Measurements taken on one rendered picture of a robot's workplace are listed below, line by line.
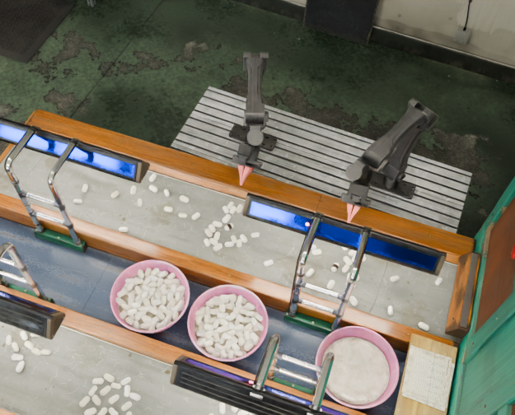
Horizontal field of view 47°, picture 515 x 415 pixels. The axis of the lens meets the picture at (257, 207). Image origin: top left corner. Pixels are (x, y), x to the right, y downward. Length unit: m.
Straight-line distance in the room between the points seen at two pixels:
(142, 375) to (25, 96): 2.24
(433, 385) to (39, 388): 1.23
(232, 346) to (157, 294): 0.32
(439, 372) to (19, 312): 1.27
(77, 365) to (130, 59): 2.30
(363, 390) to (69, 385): 0.93
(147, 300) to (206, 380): 0.57
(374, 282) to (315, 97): 1.74
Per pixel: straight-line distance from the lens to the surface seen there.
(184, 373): 1.61
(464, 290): 2.09
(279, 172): 2.44
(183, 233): 2.20
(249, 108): 2.14
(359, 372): 2.03
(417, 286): 2.19
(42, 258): 2.33
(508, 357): 1.63
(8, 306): 1.78
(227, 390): 1.60
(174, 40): 3.99
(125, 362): 2.02
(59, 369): 2.06
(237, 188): 2.27
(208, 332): 2.03
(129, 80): 3.77
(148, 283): 2.12
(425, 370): 2.03
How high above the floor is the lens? 2.63
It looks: 57 degrees down
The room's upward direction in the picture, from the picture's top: 3 degrees clockwise
